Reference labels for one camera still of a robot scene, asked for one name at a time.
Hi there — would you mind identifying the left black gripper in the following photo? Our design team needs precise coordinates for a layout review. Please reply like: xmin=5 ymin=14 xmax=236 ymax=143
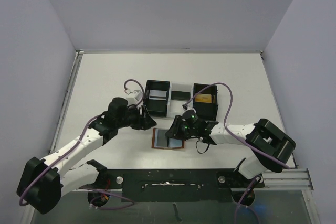
xmin=116 ymin=104 xmax=155 ymax=130

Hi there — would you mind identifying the brown leather card holder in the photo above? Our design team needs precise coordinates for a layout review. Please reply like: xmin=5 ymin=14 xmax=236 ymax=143
xmin=152 ymin=127 xmax=186 ymax=150

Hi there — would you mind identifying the black white three-bin tray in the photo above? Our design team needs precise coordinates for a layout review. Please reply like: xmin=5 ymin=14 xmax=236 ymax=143
xmin=143 ymin=80 xmax=218 ymax=121

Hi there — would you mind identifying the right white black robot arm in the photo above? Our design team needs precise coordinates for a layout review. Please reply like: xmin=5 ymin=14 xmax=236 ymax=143
xmin=165 ymin=110 xmax=296 ymax=187

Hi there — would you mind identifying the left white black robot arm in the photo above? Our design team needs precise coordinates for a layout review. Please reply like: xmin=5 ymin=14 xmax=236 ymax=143
xmin=16 ymin=98 xmax=157 ymax=214

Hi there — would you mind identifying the silver white card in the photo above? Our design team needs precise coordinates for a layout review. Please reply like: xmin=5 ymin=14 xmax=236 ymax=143
xmin=149 ymin=90 xmax=167 ymax=101

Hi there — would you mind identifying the black credit card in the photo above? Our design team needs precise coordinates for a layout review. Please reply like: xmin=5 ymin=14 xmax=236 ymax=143
xmin=171 ymin=91 xmax=191 ymax=101

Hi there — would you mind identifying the gold credit card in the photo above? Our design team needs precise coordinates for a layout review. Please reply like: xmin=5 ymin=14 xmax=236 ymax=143
xmin=195 ymin=93 xmax=212 ymax=103

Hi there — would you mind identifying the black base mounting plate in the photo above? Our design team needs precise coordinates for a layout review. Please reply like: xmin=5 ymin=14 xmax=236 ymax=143
xmin=88 ymin=168 xmax=252 ymax=203

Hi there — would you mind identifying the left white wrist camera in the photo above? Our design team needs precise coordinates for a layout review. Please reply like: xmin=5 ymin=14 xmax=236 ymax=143
xmin=125 ymin=89 xmax=143 ymax=104

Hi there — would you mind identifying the aluminium left rail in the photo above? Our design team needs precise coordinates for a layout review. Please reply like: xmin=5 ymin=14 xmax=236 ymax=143
xmin=49 ymin=50 xmax=83 ymax=154

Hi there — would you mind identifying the aluminium rail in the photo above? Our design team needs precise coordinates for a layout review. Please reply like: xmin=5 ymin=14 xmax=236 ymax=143
xmin=49 ymin=50 xmax=83 ymax=154
xmin=61 ymin=166 xmax=314 ymax=195

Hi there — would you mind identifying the aluminium front rail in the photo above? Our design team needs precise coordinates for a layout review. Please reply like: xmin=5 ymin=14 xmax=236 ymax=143
xmin=61 ymin=166 xmax=314 ymax=195

